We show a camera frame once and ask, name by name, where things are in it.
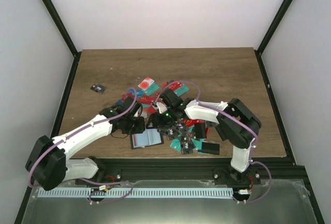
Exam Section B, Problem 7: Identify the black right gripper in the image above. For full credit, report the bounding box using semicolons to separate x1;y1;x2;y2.
147;107;177;129

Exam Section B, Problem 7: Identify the black leather card holder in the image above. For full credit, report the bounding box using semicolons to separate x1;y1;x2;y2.
130;128;164;150

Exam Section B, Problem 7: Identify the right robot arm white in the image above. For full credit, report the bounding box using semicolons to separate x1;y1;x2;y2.
146;89;262;184

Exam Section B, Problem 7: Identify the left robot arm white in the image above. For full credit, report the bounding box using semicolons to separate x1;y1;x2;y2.
25;96;145;190

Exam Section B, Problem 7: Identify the teal card top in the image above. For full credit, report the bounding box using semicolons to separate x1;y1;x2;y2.
145;82;159;96

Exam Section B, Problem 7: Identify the teal card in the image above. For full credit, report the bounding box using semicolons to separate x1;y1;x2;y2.
176;84;189;96
145;82;159;96

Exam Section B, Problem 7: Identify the white card red circle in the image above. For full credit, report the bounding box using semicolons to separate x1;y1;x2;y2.
138;77;155;91

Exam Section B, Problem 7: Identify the teal card right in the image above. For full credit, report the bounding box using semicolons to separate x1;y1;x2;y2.
176;84;189;96

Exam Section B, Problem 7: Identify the black card blank back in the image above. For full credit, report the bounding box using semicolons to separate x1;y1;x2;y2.
194;123;207;139

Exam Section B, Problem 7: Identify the black VIP card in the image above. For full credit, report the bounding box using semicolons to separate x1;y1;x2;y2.
90;83;107;94

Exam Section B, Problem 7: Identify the black box on cards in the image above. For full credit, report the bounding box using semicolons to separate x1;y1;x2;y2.
199;142;220;155

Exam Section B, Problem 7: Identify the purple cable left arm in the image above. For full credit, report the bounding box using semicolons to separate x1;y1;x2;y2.
27;87;138;204

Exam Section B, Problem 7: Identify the light blue slotted cable duct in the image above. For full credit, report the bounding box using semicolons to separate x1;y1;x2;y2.
37;187;233;199

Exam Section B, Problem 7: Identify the black front rail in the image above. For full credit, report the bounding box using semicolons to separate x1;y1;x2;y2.
74;158;306;186

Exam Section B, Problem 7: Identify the black frame post left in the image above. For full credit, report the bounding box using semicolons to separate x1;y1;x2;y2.
41;0;78;56

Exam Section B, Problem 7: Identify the black frame post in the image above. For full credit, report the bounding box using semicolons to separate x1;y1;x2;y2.
41;0;78;56
255;0;293;56

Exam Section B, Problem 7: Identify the black frame post right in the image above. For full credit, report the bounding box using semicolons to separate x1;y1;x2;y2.
255;0;293;56

